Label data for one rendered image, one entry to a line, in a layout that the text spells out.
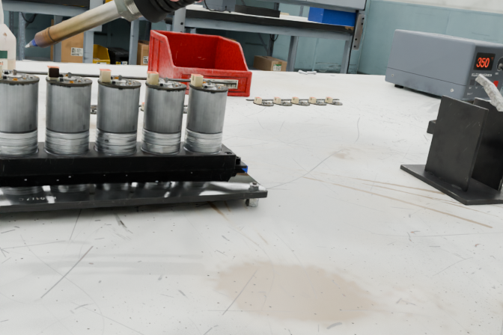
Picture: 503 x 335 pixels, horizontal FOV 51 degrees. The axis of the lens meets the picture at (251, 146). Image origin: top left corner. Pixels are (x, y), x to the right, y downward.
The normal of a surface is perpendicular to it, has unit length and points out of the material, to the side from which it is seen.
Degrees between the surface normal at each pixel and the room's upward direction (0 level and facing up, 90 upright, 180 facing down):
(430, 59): 90
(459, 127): 90
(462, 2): 90
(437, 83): 90
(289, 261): 0
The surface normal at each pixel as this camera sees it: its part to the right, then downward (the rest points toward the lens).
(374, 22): -0.83, 0.05
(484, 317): 0.13, -0.95
